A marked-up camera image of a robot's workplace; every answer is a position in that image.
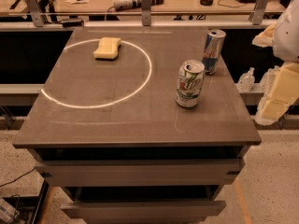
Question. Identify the lower grey drawer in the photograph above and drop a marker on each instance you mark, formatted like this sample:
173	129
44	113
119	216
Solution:
162	211

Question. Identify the clear sanitizer bottle right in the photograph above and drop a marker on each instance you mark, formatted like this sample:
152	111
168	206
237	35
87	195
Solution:
267	77

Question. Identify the white green 7up can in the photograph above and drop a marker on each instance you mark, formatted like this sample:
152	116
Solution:
190	83

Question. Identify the grey drawer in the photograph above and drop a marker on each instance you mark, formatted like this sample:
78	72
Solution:
162	211
140	173

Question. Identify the grey metal bracket left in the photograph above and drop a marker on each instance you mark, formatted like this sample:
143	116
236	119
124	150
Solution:
35	13

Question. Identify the clear sanitizer bottle left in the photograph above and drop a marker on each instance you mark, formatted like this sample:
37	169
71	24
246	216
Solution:
246	81

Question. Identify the grey metal bracket middle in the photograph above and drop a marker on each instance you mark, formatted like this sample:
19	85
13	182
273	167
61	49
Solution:
146	12

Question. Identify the grey metal bracket right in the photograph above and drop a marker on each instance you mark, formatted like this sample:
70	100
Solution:
256	16

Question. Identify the grey metal bracket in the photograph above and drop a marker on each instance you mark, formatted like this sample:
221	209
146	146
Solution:
35	13
146	12
256	16

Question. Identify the white power strip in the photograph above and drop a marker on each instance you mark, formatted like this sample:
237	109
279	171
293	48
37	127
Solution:
130	4

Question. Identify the black small box on rail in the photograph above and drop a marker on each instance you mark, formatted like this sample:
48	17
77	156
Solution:
72	22

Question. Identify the yellow sponge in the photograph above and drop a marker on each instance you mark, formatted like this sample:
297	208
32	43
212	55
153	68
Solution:
107	48

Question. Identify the black floor bin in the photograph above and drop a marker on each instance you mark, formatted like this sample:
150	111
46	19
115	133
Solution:
18	209

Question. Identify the upper grey drawer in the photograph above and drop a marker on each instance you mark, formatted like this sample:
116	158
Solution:
140	173

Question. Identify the clear sanitizer bottle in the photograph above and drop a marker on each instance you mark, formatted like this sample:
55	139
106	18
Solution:
267	77
246	81

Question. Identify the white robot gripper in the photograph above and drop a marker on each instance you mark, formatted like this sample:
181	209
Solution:
289	36

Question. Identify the blue silver energy drink can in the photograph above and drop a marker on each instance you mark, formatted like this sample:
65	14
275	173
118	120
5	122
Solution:
212	49

